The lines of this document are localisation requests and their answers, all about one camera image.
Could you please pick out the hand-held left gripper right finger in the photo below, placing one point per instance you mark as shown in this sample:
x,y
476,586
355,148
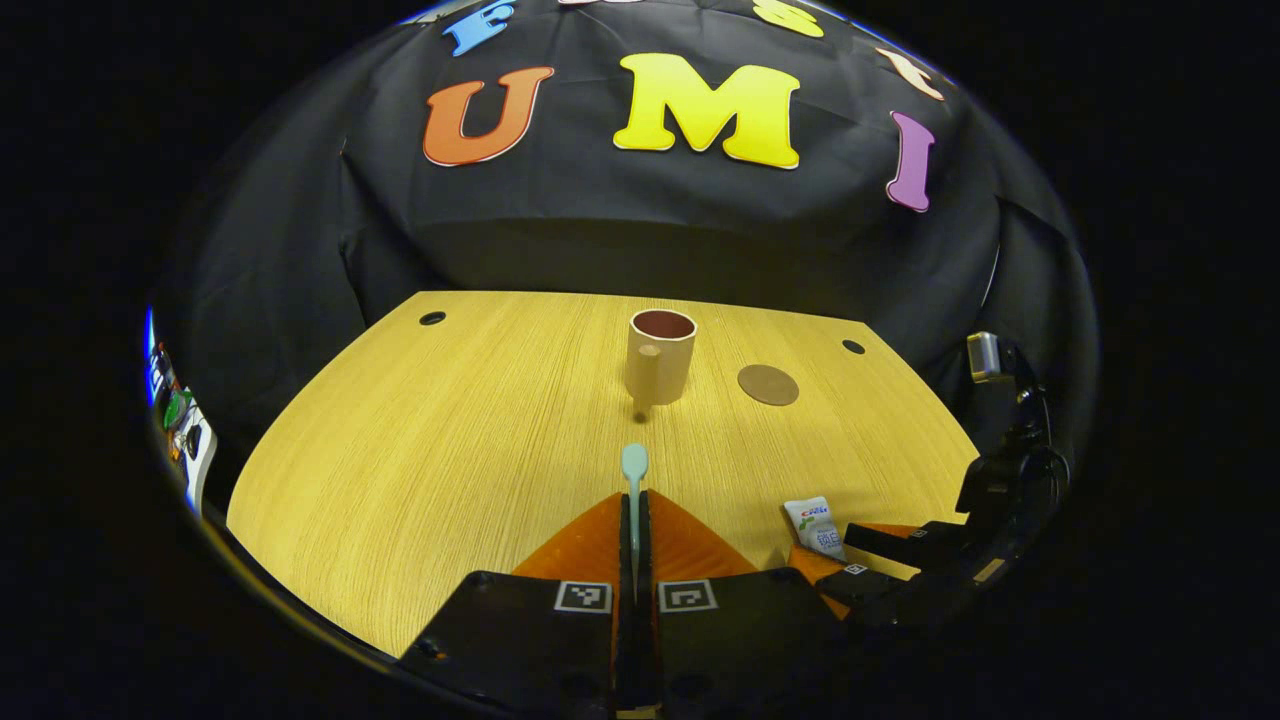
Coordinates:
x,y
730,640

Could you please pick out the computer monitor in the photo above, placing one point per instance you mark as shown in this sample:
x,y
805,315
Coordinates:
x,y
150,350

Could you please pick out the black backdrop cloth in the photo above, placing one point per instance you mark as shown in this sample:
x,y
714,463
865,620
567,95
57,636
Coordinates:
x,y
600,220

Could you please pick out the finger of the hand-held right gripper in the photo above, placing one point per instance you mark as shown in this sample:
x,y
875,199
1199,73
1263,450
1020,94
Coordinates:
x,y
900,545
860,588

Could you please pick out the cluttered white side desk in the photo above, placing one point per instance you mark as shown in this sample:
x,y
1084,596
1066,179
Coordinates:
x,y
195,460

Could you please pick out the beige cup with brown inside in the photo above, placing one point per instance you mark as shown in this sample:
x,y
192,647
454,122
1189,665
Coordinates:
x,y
665,370

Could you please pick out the pale green toothbrush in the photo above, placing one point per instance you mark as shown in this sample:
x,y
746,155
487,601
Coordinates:
x,y
634,465

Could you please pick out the white toothpaste tube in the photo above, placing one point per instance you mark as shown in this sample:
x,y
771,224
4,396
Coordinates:
x,y
815,525

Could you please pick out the round brown coaster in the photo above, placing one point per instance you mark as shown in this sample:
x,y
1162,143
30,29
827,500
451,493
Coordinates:
x,y
768,385

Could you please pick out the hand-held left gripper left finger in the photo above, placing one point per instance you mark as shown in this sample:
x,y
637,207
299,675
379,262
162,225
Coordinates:
x,y
520,635

